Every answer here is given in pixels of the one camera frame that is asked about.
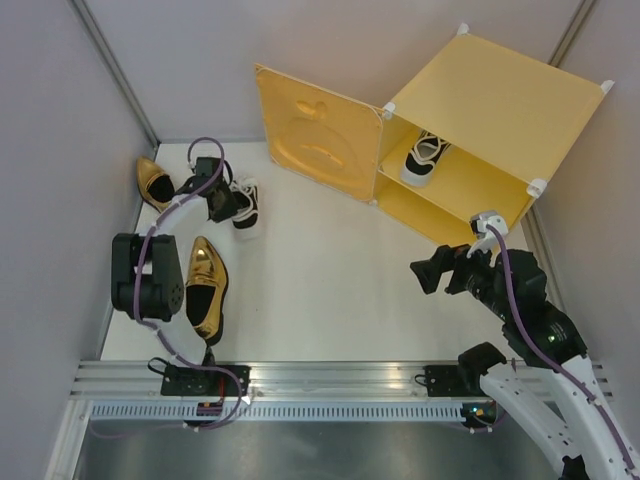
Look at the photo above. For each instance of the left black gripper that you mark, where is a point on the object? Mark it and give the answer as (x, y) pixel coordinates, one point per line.
(231, 208)

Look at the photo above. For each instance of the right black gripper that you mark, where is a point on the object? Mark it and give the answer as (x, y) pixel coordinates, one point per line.
(445, 257)

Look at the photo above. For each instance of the white black sneaker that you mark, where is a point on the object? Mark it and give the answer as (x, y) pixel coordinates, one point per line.
(422, 159)
(246, 221)

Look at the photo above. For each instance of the gold loafer shoe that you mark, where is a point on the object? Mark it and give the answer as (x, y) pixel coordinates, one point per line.
(154, 184)
(206, 288)

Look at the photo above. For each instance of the yellow cabinet door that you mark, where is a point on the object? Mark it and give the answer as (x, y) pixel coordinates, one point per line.
(325, 136)

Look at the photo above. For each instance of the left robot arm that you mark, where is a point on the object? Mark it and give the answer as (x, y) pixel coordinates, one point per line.
(167, 279)

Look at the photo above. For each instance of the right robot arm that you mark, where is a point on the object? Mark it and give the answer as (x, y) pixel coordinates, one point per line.
(580, 438)

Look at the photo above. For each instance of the yellow plastic shoe cabinet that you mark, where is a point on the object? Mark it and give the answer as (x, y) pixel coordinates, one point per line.
(510, 119)

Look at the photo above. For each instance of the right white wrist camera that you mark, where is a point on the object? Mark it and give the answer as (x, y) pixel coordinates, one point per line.
(489, 228)

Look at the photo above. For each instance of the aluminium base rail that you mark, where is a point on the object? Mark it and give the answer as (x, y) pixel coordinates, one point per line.
(315, 382)

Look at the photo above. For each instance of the left aluminium corner post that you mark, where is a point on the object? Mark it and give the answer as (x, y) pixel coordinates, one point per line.
(103, 48)

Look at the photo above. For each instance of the aluminium corner post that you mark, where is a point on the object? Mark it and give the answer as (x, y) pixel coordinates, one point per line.
(572, 32)
(103, 48)

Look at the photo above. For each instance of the white slotted cable duct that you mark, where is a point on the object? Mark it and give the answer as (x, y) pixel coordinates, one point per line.
(282, 411)

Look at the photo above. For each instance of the right aluminium corner post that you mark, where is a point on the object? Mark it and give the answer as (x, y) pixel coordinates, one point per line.
(572, 32)

